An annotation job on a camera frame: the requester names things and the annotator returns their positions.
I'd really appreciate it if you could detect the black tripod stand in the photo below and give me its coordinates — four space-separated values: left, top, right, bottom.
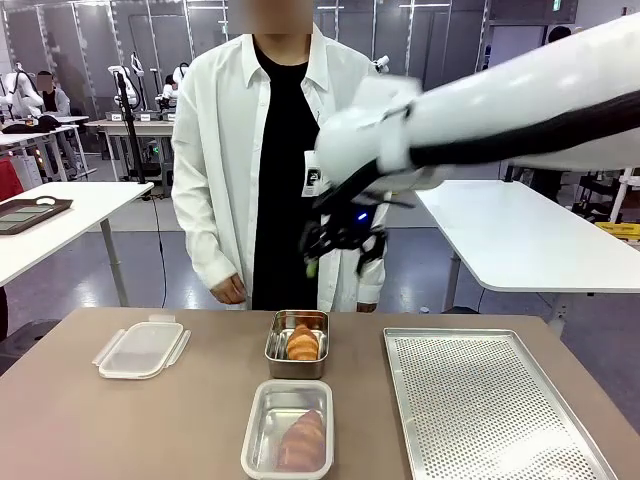
113 71 147 185

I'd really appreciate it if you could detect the white table with rounded corners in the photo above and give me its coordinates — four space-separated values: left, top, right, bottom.
413 178 640 326

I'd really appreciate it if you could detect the black cable along robot arm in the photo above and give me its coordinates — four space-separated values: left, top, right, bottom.
313 92 640 209

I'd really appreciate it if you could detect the golden brown croissant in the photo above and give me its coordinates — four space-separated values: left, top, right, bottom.
285 323 320 362
277 409 326 472

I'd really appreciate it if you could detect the grey background work table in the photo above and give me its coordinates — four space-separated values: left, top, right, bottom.
83 115 176 182

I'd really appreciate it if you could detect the person's right forearm white sleeve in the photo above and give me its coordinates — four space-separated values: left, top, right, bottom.
172 164 239 290

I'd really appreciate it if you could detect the seated person in background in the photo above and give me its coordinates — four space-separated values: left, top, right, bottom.
35 70 72 117

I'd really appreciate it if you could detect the white name badge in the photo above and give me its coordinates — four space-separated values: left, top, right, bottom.
303 149 325 199

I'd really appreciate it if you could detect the person's right hand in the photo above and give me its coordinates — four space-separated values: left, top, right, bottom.
209 273 247 306

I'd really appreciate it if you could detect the person's left forearm white sleeve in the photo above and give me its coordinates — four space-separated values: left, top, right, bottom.
355 259 389 314

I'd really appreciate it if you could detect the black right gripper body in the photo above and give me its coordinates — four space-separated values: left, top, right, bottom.
312 189 389 249

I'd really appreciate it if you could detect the steel container with pale rim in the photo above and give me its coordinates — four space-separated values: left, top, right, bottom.
240 378 335 480

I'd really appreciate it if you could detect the small steel container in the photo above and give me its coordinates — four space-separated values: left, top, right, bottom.
264 309 331 380

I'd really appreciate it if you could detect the white table holding brown tray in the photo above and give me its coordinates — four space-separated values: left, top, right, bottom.
0 180 155 307

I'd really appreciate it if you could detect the white background work table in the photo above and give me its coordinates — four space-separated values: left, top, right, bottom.
0 114 92 182

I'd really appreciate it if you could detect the black floor cable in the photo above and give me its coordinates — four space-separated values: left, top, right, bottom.
147 192 168 309

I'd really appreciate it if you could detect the translucent plastic container lid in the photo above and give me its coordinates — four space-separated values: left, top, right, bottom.
91 314 192 380

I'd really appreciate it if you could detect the red chair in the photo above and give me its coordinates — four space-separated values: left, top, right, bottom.
0 157 25 202

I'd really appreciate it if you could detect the dark brown serving tray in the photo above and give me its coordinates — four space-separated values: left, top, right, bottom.
0 195 75 236

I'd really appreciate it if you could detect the person in white shirt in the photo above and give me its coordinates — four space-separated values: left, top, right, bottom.
170 0 394 314

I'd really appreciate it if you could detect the perforated aluminium baking tray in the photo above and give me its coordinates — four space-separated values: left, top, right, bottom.
383 327 619 480

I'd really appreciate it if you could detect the yellow black striped object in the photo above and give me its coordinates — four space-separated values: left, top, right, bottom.
594 221 640 246

